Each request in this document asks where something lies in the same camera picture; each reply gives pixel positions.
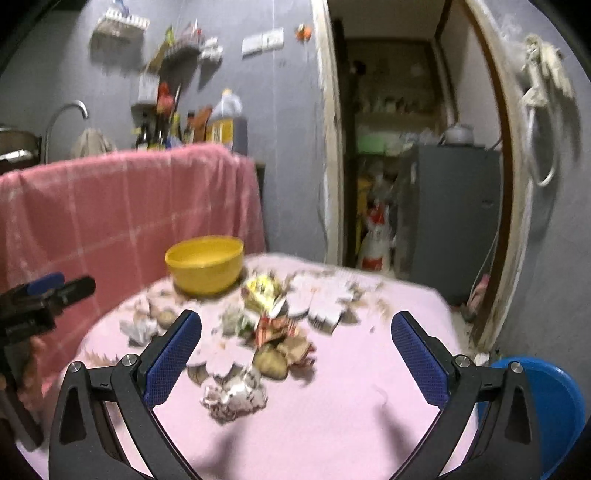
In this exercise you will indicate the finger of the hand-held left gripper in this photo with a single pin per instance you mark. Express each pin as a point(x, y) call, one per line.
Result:
point(44, 282)
point(74, 288)

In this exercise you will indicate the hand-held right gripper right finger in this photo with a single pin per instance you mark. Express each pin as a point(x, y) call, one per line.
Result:
point(420, 357)

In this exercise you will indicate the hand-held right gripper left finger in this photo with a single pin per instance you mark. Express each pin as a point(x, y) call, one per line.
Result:
point(173, 355)

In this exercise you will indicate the yellow plastic bowl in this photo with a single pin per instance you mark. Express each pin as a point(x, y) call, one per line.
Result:
point(205, 265)

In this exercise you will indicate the red striped wrapper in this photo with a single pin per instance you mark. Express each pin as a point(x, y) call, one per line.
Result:
point(274, 330)

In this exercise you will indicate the yellow snack wrapper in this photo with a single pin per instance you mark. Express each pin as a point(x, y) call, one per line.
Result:
point(263, 293)

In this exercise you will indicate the blue plastic basin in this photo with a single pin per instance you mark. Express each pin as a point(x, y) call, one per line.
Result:
point(549, 406)

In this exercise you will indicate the small crumpled white paper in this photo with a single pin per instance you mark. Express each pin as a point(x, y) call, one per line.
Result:
point(138, 331)

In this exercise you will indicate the greenish crumpled wrapper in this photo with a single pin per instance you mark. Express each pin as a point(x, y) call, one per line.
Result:
point(235, 323)

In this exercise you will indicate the large crumpled white paper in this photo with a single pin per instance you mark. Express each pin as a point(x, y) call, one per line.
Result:
point(235, 397)

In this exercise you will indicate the pink item on floor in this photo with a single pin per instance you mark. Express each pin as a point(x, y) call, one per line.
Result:
point(479, 293)

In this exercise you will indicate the pink checked cloth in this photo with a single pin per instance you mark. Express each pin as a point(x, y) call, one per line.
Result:
point(129, 217)

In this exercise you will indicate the brown peel piece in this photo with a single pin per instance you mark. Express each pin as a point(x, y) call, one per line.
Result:
point(270, 362)

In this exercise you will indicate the pink floral cloth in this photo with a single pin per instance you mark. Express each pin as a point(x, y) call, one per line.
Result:
point(332, 406)

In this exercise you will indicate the brown cardboard scrap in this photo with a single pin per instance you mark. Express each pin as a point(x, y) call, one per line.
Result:
point(298, 350)

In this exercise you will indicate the white and red sack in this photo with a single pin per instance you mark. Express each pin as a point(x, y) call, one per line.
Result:
point(378, 240)

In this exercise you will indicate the metal cooking pot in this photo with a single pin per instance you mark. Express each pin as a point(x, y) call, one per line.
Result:
point(18, 147)

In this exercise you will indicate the grey cabinet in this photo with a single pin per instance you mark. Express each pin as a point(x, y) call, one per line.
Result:
point(455, 221)

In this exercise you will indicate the beige rag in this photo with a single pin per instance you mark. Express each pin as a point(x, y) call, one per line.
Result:
point(92, 144)

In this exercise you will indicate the metal faucet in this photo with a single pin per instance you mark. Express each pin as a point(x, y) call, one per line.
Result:
point(64, 115)

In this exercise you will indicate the dark sauce bottles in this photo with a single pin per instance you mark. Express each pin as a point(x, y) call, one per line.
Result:
point(150, 134)

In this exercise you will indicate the white carton box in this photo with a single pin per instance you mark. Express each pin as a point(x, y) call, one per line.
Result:
point(147, 88)

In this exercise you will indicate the green plastic item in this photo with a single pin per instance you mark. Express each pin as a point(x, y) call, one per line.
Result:
point(376, 143)

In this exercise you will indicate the large cooking oil bottle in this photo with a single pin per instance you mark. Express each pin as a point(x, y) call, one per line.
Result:
point(225, 122)

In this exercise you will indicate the metal kettle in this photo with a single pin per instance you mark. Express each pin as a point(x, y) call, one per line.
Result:
point(457, 134)

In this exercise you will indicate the hanging white cloth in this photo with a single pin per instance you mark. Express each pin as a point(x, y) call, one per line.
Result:
point(549, 64)

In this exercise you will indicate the worn wooden door frame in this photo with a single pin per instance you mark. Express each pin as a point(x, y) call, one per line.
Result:
point(332, 138)

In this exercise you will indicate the wall rack with utensils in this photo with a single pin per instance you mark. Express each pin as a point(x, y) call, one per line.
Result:
point(182, 50)

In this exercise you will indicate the white wall rack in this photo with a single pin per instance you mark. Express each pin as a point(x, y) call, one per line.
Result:
point(120, 25)

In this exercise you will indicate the white wall switches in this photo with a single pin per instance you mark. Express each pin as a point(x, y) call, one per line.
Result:
point(262, 41)

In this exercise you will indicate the orange wall hook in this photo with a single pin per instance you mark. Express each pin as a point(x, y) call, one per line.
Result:
point(304, 32)

